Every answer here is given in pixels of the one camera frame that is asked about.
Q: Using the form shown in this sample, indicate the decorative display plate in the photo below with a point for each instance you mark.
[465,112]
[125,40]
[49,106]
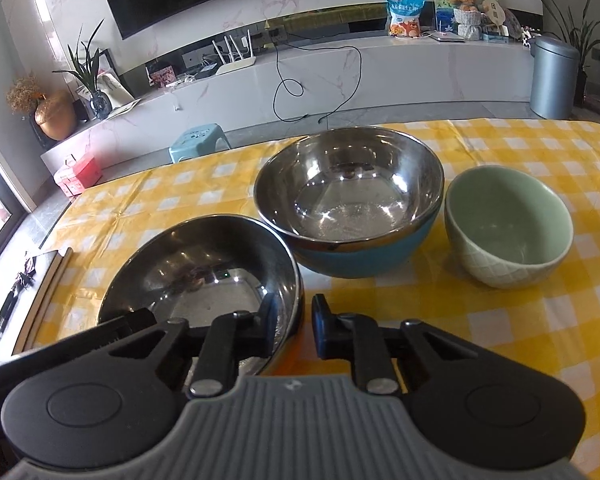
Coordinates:
[514,22]

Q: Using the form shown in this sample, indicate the blue snack bag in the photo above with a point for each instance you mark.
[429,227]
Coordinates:
[404,15]

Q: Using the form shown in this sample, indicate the white paper sheet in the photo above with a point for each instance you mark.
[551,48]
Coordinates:
[117,92]

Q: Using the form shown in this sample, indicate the light blue stool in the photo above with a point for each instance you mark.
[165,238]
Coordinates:
[197,140]

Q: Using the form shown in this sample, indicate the pink photo card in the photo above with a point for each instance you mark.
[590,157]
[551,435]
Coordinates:
[161,76]

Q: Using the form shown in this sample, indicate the blue steel bowl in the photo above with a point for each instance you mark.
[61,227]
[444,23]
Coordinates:
[350,195]

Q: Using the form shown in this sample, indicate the green plant in blue vase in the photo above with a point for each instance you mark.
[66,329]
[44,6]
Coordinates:
[100,105]

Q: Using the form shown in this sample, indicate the white wrapped basket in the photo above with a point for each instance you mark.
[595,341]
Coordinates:
[467,25]

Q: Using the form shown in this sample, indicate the small pink paper ornament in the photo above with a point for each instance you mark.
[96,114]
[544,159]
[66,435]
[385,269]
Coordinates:
[30,271]

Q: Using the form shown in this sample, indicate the golden vase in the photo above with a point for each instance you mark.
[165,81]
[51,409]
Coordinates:
[55,117]

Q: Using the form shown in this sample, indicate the white router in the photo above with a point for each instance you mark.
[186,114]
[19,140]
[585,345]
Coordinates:
[236,64]

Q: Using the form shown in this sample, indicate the round paper fan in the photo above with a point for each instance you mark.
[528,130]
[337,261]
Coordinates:
[494,15]

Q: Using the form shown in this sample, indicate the dried flower bunch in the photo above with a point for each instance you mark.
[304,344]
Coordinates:
[24,95]

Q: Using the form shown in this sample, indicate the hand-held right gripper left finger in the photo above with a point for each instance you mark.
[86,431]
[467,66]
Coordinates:
[267,317]

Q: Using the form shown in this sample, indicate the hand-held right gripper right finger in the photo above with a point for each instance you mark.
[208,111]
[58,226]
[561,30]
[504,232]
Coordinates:
[322,325]

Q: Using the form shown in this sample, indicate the white marble media console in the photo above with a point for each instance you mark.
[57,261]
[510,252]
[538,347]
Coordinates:
[390,75]

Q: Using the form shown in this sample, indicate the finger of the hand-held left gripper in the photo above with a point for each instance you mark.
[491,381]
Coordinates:
[125,325]

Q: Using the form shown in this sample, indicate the potted snake plant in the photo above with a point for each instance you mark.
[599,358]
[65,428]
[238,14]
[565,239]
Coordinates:
[582,40]

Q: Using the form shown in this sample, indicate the green ceramic bowl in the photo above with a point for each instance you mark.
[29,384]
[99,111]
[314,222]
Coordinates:
[505,230]

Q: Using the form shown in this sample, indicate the grey round trash can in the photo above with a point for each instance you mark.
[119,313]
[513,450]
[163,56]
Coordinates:
[554,77]

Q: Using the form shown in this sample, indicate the green painted picture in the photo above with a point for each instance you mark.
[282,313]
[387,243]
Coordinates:
[442,10]

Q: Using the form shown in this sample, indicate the orange steel bowl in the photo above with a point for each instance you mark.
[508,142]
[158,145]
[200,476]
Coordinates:
[180,260]

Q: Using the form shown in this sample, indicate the pink box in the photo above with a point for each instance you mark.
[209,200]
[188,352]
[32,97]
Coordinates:
[77,176]

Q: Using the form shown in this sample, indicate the yellow checked tablecloth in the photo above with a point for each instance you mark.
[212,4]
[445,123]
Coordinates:
[505,320]

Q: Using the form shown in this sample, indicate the white flat device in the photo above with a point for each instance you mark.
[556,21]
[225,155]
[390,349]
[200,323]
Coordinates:
[446,36]

